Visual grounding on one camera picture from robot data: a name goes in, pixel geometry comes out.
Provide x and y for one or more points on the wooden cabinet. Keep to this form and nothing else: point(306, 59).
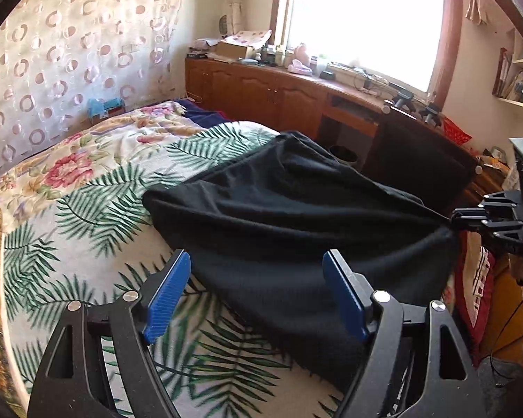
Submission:
point(252, 91)

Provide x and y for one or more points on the small blue box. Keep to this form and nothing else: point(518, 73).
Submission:
point(104, 109)

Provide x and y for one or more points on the navy bedsheet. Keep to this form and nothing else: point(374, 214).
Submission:
point(200, 115)

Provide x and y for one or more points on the red sheet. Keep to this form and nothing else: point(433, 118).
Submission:
point(224, 117)

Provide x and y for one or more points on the cardboard box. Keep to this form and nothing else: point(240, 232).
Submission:
point(235, 50)

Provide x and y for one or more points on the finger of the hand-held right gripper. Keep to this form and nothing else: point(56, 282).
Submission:
point(488, 224)
point(499, 200)

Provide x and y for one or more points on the pink plush toy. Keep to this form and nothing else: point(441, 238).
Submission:
point(304, 52)

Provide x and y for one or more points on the palm leaf print blanket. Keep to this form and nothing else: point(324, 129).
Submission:
point(91, 226)

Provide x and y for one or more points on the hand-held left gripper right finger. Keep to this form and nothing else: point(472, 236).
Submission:
point(344, 296)

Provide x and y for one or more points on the small black device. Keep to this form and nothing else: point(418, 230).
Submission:
point(327, 75)

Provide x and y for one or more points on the window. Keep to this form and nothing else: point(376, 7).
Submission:
point(366, 17)

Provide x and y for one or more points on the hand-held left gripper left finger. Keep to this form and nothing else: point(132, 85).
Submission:
point(165, 300)

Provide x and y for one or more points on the white wall bookshelf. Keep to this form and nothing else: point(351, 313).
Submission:
point(516, 78)

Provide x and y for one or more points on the red patterned cloth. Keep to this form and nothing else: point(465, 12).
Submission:
point(475, 296)

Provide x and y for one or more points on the black t-shirt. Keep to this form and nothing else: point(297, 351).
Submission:
point(266, 226)

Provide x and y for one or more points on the waste bin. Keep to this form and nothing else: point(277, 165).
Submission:
point(343, 155)

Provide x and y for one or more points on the floral blanket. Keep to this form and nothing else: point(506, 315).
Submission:
point(69, 165)

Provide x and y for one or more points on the small black grey stand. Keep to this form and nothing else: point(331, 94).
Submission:
point(430, 113)
point(403, 99)

